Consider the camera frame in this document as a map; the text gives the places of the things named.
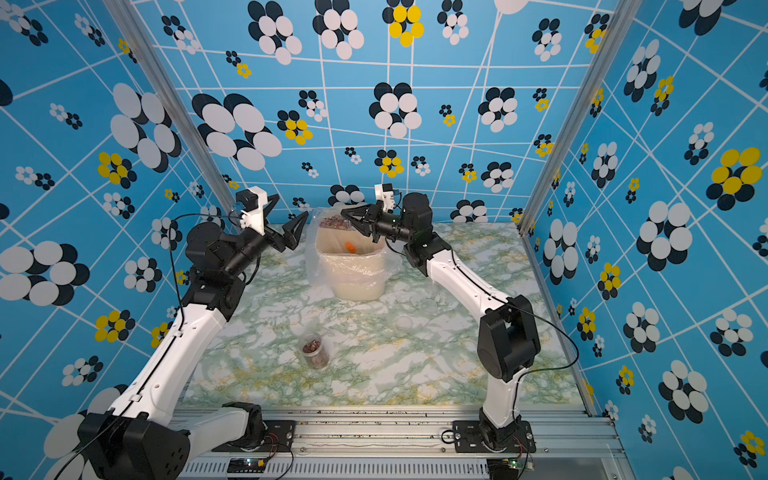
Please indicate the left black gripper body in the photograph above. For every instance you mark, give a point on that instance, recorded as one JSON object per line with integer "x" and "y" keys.
{"x": 248, "y": 246}

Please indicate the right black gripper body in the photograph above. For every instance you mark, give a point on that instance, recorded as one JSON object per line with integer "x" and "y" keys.
{"x": 389, "y": 227}

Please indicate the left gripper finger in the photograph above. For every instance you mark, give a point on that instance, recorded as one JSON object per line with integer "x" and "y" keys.
{"x": 292, "y": 231}
{"x": 271, "y": 201}

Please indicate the small tea jar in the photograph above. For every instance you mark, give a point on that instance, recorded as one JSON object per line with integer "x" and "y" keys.
{"x": 335, "y": 222}

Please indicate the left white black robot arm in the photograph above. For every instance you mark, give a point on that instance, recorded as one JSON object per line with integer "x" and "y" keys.
{"x": 132, "y": 438}

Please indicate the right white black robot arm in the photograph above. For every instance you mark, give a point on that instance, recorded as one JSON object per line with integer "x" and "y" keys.
{"x": 508, "y": 340}

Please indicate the left clear tea jar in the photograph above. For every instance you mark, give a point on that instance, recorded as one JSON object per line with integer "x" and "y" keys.
{"x": 313, "y": 350}

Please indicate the clear plastic bin liner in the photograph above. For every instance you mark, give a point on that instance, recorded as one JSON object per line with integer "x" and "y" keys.
{"x": 394, "y": 261}

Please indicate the cream plastic trash bin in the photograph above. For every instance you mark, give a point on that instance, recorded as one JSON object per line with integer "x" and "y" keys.
{"x": 357, "y": 277}

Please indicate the left green circuit board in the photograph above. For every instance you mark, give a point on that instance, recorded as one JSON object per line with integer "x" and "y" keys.
{"x": 242, "y": 466}

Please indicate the green circuit board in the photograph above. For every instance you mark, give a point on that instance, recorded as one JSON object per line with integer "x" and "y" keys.
{"x": 503, "y": 468}
{"x": 242, "y": 466}

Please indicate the right green circuit board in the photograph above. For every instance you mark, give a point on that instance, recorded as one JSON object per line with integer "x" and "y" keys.
{"x": 503, "y": 468}

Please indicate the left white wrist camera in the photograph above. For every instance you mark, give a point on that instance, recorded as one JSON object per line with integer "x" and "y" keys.
{"x": 253, "y": 201}

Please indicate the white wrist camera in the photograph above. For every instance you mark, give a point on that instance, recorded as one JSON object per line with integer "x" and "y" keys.
{"x": 385, "y": 195}
{"x": 253, "y": 201}

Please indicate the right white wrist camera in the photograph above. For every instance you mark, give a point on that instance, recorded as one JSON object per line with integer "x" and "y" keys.
{"x": 385, "y": 195}

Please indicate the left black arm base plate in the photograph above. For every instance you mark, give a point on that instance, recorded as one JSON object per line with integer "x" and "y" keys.
{"x": 278, "y": 435}

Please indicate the aluminium front rail frame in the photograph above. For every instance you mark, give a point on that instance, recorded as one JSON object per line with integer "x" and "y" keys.
{"x": 385, "y": 442}

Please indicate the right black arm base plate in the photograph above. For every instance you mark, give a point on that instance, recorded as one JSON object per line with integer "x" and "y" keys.
{"x": 481, "y": 437}

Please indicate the left aluminium corner post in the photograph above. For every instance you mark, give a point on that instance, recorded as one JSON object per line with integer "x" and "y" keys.
{"x": 129, "y": 23}

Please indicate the aluminium corner post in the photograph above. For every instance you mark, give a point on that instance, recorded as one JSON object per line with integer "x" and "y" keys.
{"x": 129, "y": 23}
{"x": 621, "y": 21}

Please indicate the right aluminium corner post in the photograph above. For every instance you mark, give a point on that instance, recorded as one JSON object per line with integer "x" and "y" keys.
{"x": 621, "y": 21}

